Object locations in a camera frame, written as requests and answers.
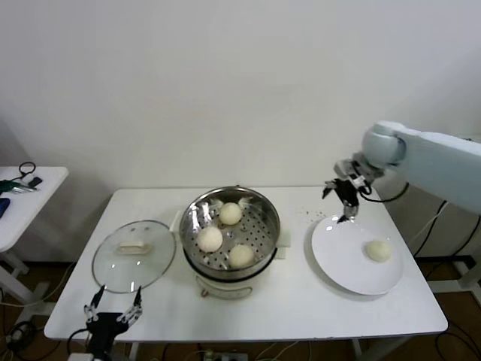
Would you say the white round plate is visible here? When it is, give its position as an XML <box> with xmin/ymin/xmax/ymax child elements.
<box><xmin>310</xmin><ymin>214</ymin><xmax>405</xmax><ymax>296</ymax></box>

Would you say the green handled tool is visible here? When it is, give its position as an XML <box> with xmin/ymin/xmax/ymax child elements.
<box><xmin>0</xmin><ymin>179</ymin><xmax>41</xmax><ymax>195</ymax></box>

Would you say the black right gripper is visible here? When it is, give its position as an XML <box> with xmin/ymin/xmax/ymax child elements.
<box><xmin>321</xmin><ymin>177</ymin><xmax>362</xmax><ymax>226</ymax></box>

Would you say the white wall cable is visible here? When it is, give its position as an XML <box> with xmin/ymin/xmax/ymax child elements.
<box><xmin>408</xmin><ymin>202</ymin><xmax>450</xmax><ymax>247</ymax></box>

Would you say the steel steamer basket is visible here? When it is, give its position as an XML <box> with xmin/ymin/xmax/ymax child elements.
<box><xmin>171</xmin><ymin>187</ymin><xmax>294</xmax><ymax>283</ymax></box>

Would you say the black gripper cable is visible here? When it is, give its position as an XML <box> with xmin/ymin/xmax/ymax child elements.
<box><xmin>358</xmin><ymin>180</ymin><xmax>410</xmax><ymax>205</ymax></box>
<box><xmin>67</xmin><ymin>327</ymin><xmax>91</xmax><ymax>355</ymax></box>

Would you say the white power strip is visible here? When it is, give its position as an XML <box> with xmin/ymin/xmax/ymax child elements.
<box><xmin>202</xmin><ymin>349</ymin><xmax>249</xmax><ymax>361</ymax></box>

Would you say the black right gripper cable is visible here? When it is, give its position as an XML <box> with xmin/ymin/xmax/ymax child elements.
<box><xmin>358</xmin><ymin>180</ymin><xmax>410</xmax><ymax>205</ymax></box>

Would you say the white side table with tools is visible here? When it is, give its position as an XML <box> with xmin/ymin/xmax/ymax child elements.
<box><xmin>0</xmin><ymin>166</ymin><xmax>70</xmax><ymax>313</ymax></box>

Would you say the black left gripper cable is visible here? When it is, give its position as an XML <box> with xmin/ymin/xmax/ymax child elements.
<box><xmin>67</xmin><ymin>327</ymin><xmax>91</xmax><ymax>355</ymax></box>

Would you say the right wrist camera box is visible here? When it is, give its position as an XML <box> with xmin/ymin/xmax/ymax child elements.
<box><xmin>334</xmin><ymin>159</ymin><xmax>358</xmax><ymax>178</ymax></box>

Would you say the black cable with adapter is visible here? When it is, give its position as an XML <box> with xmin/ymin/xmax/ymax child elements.
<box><xmin>413</xmin><ymin>201</ymin><xmax>481</xmax><ymax>259</ymax></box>

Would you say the white steamed baozi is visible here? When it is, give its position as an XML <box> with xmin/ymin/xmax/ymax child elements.
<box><xmin>363</xmin><ymin>239</ymin><xmax>394</xmax><ymax>263</ymax></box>
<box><xmin>196</xmin><ymin>226</ymin><xmax>223</xmax><ymax>252</ymax></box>
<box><xmin>219</xmin><ymin>202</ymin><xmax>243</xmax><ymax>226</ymax></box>
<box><xmin>228</xmin><ymin>244</ymin><xmax>256</xmax><ymax>269</ymax></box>

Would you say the white electric cooker base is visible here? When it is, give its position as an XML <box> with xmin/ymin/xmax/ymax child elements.
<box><xmin>183</xmin><ymin>244</ymin><xmax>290</xmax><ymax>301</ymax></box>

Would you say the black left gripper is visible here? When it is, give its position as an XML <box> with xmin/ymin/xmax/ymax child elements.
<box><xmin>83</xmin><ymin>284</ymin><xmax>144</xmax><ymax>351</ymax></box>

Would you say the glass lid with white handle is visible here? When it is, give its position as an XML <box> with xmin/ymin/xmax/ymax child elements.
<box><xmin>92</xmin><ymin>220</ymin><xmax>177</xmax><ymax>294</ymax></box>

